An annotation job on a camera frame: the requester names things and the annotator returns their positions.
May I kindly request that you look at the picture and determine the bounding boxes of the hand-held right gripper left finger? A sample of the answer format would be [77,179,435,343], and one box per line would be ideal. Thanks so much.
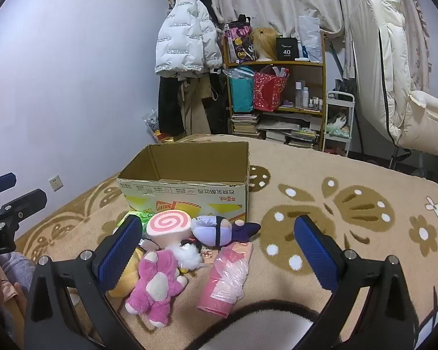
[24,214,157,350]

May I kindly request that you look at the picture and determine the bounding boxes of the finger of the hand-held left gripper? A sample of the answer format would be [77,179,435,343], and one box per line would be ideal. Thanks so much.
[0,172,17,198]
[0,189,48,225]

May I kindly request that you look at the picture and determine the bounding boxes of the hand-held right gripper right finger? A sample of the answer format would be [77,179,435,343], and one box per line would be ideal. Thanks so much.
[294,215,420,350]

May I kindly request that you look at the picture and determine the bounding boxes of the yellow plush toy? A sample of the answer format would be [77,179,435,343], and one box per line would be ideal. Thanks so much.
[107,248,147,298]

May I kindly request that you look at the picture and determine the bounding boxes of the pink bear plush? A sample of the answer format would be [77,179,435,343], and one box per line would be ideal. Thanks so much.
[125,251,188,328]

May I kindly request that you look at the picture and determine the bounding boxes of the pink swirl plush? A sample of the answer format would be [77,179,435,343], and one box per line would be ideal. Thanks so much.
[146,209,193,245]

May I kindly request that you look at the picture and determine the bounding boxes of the purple-haired plush doll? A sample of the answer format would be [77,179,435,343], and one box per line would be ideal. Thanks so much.
[190,214,261,246]

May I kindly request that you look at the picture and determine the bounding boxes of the pink cloth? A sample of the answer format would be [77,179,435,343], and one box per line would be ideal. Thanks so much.
[197,242,254,316]

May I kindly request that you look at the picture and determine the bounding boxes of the cardboard box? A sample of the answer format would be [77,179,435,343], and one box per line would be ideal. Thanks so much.
[117,141,251,227]

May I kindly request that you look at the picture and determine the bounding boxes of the person's left forearm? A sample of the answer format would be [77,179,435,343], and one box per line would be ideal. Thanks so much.
[0,251,36,300]

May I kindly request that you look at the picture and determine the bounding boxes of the pastel soft toy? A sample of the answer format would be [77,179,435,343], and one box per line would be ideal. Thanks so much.
[326,113,349,132]

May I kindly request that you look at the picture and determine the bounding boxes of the green packet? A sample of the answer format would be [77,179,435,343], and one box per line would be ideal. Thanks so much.
[115,208,157,228]

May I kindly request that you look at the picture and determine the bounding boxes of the beige patterned blanket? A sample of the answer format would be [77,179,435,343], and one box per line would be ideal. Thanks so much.
[15,133,438,350]

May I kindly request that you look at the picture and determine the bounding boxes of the white fluffy plush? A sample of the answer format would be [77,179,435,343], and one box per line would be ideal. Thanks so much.
[164,242,205,272]

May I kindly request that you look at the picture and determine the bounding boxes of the small printed card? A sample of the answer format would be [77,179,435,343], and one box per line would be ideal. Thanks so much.
[199,246,216,265]

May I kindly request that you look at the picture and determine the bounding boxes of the white metal cart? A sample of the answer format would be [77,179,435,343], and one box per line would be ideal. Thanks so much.
[322,90,354,154]

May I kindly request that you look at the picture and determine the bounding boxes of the pile of papers and books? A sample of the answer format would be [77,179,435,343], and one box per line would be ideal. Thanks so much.
[257,111,320,148]

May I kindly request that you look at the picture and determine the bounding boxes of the colourful snack bags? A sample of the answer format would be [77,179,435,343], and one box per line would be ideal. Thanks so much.
[143,109,176,143]

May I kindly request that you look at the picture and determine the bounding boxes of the stack of books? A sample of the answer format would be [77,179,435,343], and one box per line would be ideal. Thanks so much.
[230,112,260,137]

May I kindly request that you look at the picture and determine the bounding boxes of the black hanging garment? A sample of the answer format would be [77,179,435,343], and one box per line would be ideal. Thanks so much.
[158,75,185,135]

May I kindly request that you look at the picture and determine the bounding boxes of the row of cosmetic bottles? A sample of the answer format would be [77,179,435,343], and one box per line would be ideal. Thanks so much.
[295,82,324,110]

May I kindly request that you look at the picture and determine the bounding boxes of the beige hanging trousers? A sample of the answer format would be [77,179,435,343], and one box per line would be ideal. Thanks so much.
[177,76,214,135]

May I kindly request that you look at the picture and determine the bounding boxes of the black hanging bag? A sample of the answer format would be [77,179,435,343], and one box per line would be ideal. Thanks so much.
[201,73,229,135]

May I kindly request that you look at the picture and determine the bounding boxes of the red patterned bag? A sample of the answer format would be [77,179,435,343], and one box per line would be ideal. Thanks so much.
[253,66,290,113]

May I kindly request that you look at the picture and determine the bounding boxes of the teal bag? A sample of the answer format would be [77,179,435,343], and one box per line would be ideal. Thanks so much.
[228,67,255,113]

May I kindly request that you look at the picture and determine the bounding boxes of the wooden shelf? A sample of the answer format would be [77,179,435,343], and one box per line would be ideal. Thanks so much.
[222,31,327,150]

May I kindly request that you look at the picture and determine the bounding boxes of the cream padded lounge chair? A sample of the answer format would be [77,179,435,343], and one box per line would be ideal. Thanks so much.
[350,0,438,170]

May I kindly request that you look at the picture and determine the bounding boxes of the black box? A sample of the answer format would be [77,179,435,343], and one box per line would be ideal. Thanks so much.
[276,37,299,60]

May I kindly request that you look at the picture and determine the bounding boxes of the white plastic bag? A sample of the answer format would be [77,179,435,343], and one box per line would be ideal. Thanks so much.
[296,15,324,62]

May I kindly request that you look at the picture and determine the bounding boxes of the blonde wig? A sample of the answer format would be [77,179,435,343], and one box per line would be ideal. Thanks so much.
[249,27,278,61]

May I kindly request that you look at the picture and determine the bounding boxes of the white puffer jacket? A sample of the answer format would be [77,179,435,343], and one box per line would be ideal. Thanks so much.
[154,0,224,79]

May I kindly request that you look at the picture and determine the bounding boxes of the black printed tote bag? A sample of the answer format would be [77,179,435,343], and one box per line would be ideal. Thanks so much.
[224,15,258,63]

